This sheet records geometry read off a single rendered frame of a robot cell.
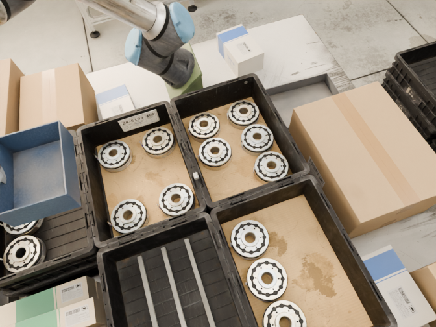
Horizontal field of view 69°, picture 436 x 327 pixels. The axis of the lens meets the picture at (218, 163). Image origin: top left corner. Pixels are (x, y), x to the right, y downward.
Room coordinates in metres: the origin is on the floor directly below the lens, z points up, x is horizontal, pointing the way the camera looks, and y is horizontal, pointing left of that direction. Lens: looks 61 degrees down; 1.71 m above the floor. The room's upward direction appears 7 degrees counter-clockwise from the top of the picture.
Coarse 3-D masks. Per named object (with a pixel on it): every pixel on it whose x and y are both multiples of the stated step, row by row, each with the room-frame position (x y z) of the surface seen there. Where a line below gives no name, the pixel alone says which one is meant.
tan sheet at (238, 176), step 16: (208, 112) 0.69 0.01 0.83; (224, 112) 0.68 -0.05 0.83; (224, 128) 0.61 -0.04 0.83; (192, 144) 0.57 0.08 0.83; (240, 144) 0.54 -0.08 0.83; (240, 160) 0.48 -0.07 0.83; (208, 176) 0.44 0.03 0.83; (224, 176) 0.43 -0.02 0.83; (240, 176) 0.43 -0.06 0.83; (224, 192) 0.38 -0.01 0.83; (240, 192) 0.38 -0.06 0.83
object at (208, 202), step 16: (240, 80) 0.73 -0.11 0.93; (256, 80) 0.71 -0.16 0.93; (176, 96) 0.69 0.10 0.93; (176, 112) 0.63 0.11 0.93; (272, 112) 0.58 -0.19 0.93; (192, 160) 0.45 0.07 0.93; (304, 160) 0.40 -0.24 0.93; (288, 176) 0.36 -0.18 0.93; (256, 192) 0.33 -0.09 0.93; (208, 208) 0.31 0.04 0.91
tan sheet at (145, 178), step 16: (128, 144) 0.60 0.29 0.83; (176, 144) 0.58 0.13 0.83; (144, 160) 0.53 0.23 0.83; (160, 160) 0.52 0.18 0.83; (176, 160) 0.51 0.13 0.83; (112, 176) 0.49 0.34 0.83; (128, 176) 0.48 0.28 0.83; (144, 176) 0.47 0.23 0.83; (160, 176) 0.46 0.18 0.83; (176, 176) 0.46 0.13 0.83; (112, 192) 0.43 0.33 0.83; (128, 192) 0.42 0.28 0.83; (144, 192) 0.42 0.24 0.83; (160, 192) 0.41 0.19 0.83; (112, 208) 0.38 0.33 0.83
